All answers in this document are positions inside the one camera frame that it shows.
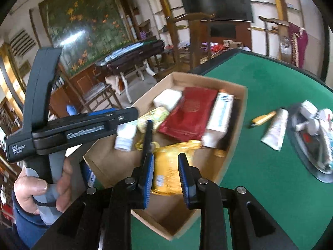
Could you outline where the pale yellow soap bar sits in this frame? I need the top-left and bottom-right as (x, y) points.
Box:
(137, 106), (169, 133)

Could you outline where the yellow gold foil packet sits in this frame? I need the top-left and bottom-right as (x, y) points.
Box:
(151, 140), (201, 196)

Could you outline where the white round bottle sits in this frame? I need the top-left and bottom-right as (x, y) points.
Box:
(114, 121), (137, 152)

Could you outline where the red glossy pouch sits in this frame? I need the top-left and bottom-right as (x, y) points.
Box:
(158, 87), (218, 142)

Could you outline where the white small box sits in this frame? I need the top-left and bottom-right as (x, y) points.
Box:
(153, 89), (182, 112)

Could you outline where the white blue toothpaste box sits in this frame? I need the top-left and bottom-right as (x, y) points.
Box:
(201, 90), (234, 148)

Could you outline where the yellow black pen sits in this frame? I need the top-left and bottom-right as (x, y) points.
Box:
(250, 111), (277, 128)

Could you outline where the L'Occitane hand cream tube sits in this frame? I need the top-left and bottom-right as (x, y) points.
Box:
(261, 108), (288, 151)

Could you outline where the white power adapter plug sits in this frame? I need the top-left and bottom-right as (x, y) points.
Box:
(300, 100), (318, 120)

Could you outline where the white red small bottle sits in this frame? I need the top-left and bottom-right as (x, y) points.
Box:
(318, 108), (332, 126)

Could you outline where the teal white tube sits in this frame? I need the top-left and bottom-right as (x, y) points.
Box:
(321, 128), (332, 172)

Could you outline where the blue sleeve forearm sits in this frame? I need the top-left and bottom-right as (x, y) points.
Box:
(12, 191), (50, 249)

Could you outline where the person's left hand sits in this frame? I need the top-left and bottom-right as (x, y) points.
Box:
(14, 157), (73, 215)

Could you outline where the brown cardboard box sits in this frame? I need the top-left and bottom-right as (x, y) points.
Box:
(82, 71), (249, 241)

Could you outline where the round table centre control panel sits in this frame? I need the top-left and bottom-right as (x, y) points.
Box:
(286, 103), (332, 183)

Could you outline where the wooden armchair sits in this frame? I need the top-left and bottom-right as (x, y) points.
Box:
(166, 12), (215, 72)

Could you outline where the flower landscape painting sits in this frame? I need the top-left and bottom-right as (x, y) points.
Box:
(38, 0), (130, 76)

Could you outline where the wooden chair with purple cloth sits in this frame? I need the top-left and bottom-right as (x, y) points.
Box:
(258, 16), (295, 67)

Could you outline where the purple cloth on chair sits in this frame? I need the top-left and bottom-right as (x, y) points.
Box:
(288, 23), (308, 68)

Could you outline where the black wall television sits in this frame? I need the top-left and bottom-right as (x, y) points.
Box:
(181, 0), (254, 22)

